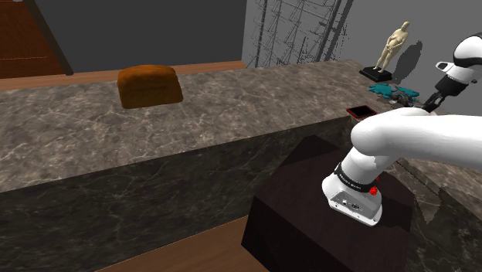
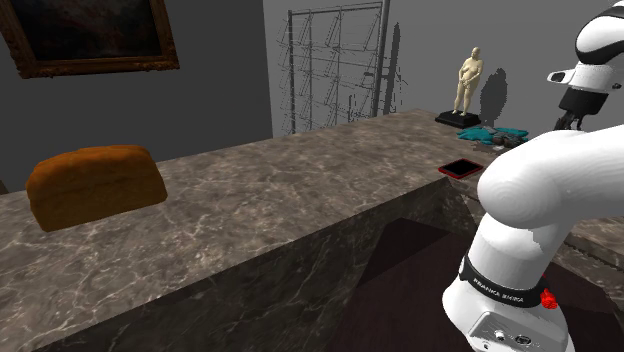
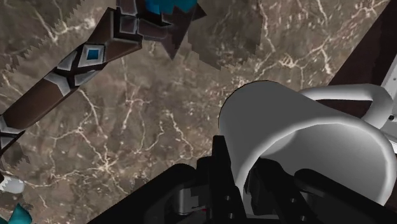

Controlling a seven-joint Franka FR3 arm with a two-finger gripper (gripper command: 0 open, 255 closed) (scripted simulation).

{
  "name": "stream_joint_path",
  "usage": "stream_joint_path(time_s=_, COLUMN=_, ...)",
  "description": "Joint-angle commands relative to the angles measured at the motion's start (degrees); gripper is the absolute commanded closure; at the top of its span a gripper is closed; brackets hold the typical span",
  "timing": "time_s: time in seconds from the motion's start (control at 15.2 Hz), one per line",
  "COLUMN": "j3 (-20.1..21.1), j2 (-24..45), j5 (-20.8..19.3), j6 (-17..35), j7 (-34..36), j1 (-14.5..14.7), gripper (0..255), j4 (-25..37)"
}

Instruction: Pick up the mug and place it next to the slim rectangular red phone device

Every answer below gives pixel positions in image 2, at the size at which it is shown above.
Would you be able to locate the brown bread loaf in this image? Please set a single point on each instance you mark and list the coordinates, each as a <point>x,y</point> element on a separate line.
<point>95,185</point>

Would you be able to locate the red tablet with black screen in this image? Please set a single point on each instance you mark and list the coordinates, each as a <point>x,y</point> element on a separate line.
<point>460,168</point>

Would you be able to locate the gold framed dark painting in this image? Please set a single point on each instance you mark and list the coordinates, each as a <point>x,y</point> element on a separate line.
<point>88,34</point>

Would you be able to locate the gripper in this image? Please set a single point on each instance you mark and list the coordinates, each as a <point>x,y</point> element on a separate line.
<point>582,103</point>

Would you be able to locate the beige human figure statue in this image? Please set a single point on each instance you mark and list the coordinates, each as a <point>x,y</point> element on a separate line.
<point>469,83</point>

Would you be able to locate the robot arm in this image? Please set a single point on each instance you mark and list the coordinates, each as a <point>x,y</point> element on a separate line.
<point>536,190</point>

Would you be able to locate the teal crumpled cloth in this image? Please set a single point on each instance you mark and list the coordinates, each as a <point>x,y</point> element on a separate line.
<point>490,134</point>

